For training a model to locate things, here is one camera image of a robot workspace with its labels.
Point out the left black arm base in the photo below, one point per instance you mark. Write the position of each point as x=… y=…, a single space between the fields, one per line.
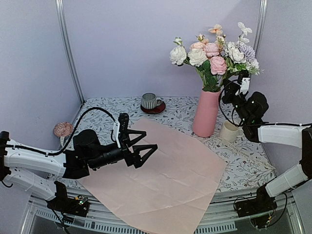
x=78 y=206

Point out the peach blossom flower stem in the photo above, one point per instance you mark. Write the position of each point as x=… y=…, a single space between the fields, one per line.
x=218 y=31

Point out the pink rose flower stem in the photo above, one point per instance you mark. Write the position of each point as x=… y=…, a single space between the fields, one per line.
x=201 y=44

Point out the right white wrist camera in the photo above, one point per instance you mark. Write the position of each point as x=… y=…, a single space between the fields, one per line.
x=244 y=82

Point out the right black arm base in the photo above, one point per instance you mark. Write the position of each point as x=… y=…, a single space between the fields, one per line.
x=260 y=204

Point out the aluminium frame post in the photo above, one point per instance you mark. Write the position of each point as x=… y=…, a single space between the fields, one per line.
x=68 y=50
x=252 y=13

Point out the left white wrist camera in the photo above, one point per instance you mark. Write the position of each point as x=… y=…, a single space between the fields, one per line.
x=120 y=129

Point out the tall pink vase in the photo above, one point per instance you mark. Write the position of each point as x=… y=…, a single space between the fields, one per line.
x=206 y=114

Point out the right aluminium frame post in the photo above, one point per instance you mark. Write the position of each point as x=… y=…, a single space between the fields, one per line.
x=252 y=13

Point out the pale pink flower stem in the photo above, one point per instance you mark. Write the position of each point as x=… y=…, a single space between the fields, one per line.
x=217 y=62

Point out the striped grey ceramic cup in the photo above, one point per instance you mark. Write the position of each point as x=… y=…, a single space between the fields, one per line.
x=150 y=101

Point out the left aluminium frame post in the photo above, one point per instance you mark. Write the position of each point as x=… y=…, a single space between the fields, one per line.
x=68 y=50

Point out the pink patterned ball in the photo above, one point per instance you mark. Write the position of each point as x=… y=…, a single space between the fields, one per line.
x=63 y=129

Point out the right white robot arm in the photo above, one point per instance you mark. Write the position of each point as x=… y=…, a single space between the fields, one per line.
x=289 y=145

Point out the cream ceramic mug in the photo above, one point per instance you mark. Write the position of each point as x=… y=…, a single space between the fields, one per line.
x=230 y=132

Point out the cream printed ribbon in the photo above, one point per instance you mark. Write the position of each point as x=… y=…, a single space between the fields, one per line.
x=254 y=156

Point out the white blue hydrangea stem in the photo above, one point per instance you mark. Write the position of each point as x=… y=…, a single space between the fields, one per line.
x=240 y=57

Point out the pink wrapping paper sheet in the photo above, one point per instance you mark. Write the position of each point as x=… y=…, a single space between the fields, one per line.
x=182 y=169

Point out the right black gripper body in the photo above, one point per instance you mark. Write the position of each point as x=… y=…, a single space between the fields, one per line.
x=244 y=114

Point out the dark red small object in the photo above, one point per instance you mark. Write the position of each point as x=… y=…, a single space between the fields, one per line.
x=157 y=110

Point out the white ranunculus flower stem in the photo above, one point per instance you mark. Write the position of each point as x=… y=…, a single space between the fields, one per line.
x=245 y=31

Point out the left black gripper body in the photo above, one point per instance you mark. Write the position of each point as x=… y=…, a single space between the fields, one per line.
x=99 y=161

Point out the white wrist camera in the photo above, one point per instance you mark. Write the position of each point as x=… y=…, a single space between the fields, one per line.
x=244 y=82
x=120 y=129

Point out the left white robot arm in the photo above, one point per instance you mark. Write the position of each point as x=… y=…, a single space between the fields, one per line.
x=17 y=162

